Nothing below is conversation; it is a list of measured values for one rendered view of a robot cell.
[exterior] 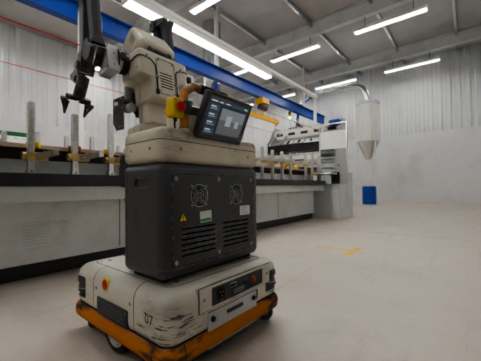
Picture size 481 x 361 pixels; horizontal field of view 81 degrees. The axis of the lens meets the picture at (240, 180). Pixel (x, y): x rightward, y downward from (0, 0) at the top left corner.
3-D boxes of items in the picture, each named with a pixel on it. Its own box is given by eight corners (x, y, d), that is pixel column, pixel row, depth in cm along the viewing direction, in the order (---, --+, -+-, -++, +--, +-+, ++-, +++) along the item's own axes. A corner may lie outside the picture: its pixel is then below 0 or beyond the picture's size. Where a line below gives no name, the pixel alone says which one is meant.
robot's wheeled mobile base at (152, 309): (280, 309, 130) (280, 255, 131) (166, 386, 81) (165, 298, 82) (185, 280, 173) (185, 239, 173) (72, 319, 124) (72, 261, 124)
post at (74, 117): (78, 183, 194) (78, 113, 195) (72, 183, 191) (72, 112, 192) (76, 183, 196) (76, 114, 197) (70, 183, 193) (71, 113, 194)
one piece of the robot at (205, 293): (270, 281, 124) (270, 262, 124) (200, 316, 92) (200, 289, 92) (265, 281, 125) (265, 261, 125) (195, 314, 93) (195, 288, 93)
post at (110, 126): (114, 177, 213) (114, 113, 214) (109, 177, 211) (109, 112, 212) (112, 177, 215) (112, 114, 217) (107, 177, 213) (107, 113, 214)
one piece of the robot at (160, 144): (261, 279, 132) (259, 102, 134) (162, 324, 90) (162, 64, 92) (210, 267, 153) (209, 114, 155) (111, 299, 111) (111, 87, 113)
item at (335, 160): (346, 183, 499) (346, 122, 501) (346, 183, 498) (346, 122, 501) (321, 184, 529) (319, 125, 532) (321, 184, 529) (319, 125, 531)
